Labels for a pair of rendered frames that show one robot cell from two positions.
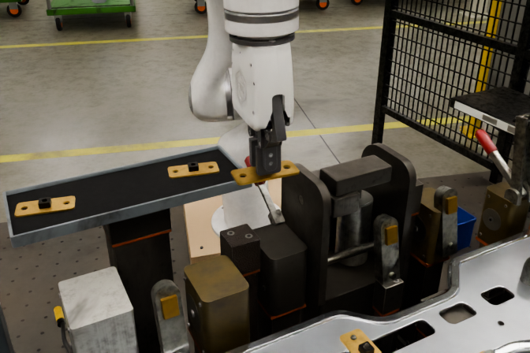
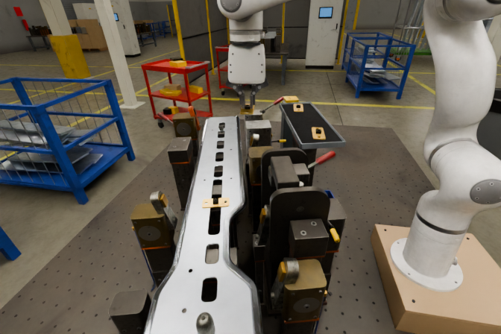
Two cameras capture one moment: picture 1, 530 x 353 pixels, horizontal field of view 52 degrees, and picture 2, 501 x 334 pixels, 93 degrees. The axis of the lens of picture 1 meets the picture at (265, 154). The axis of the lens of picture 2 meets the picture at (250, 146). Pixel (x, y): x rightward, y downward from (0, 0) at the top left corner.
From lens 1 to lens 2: 108 cm
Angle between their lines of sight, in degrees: 95
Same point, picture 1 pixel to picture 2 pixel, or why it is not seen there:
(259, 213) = (411, 253)
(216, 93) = (429, 143)
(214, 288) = (254, 150)
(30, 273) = (379, 180)
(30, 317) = (347, 180)
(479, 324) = (197, 257)
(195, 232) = (404, 230)
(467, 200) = not seen: outside the picture
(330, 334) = (232, 196)
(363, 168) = (280, 169)
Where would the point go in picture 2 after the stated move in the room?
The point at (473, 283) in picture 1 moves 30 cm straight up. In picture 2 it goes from (227, 281) to (214, 169)
